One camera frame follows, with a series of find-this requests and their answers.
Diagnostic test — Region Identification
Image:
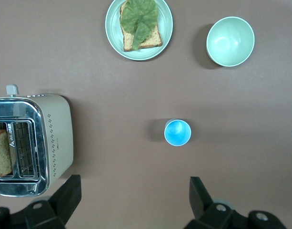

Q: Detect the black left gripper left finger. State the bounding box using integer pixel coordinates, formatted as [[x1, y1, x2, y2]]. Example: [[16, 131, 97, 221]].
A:
[[0, 175, 82, 229]]

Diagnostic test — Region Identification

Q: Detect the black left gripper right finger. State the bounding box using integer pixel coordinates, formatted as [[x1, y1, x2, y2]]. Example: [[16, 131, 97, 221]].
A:
[[185, 176, 287, 229]]

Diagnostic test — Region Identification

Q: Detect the light blue plastic cup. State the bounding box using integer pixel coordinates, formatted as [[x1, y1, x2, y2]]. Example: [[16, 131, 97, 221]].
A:
[[163, 118, 192, 146]]

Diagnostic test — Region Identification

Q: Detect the beige and chrome toaster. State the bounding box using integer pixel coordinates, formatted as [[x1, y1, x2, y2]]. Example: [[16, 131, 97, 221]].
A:
[[0, 84, 74, 198]]

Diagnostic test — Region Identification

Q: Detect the thick brown bread slice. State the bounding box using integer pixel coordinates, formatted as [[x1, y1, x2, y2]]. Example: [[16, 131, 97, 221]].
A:
[[0, 129, 13, 180]]

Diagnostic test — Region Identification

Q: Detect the pale green bowl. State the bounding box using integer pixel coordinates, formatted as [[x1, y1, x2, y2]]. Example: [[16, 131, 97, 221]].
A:
[[206, 16, 255, 67]]

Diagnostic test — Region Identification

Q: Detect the brown toast slice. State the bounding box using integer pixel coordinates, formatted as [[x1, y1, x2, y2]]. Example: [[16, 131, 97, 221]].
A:
[[119, 0, 163, 52]]

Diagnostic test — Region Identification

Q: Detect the pale green plate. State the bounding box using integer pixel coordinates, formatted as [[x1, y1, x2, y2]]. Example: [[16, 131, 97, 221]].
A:
[[105, 0, 174, 61]]

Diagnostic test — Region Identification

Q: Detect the green lettuce leaf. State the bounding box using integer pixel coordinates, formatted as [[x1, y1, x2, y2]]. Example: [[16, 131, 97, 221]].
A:
[[120, 0, 159, 51]]

